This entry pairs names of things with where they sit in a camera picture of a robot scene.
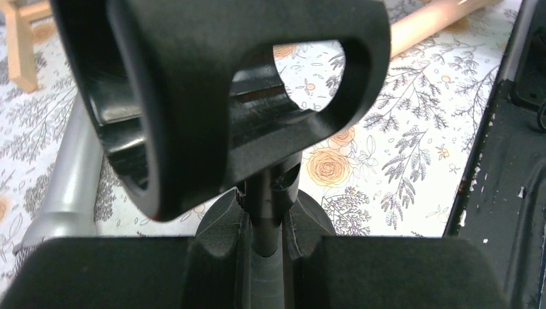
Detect black mic stand moved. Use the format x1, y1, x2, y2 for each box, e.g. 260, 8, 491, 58
50, 0, 392, 309

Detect wooden clothes rack frame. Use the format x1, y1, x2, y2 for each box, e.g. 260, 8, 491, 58
1, 1, 52, 93

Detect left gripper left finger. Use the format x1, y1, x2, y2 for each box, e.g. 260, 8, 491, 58
1, 214, 248, 308

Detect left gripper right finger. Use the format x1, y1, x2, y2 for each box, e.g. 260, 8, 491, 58
283, 206, 508, 308

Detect silver microphone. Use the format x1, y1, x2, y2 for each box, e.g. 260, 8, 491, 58
14, 95, 103, 258

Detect pink beige microphone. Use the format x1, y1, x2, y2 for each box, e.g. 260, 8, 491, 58
390, 0, 498, 58

